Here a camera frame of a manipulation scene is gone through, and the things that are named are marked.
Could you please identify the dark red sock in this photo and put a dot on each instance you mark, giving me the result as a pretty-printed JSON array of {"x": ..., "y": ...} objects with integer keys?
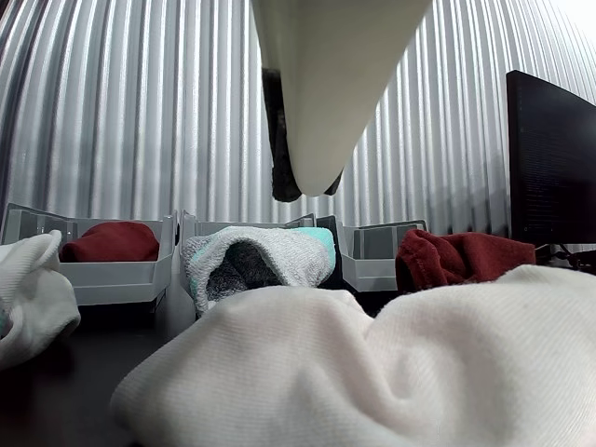
[
  {"x": 112, "y": 242},
  {"x": 465, "y": 261}
]

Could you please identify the white sock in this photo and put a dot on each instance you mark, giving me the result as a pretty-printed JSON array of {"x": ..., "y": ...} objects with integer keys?
[
  {"x": 32, "y": 288},
  {"x": 354, "y": 368}
]

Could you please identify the grey plastic storage bin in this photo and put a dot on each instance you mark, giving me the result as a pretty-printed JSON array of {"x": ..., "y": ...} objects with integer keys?
[
  {"x": 372, "y": 270},
  {"x": 116, "y": 279},
  {"x": 209, "y": 227}
]

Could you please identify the black computer monitor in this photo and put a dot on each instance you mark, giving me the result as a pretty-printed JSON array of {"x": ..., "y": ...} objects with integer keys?
[{"x": 549, "y": 163}]

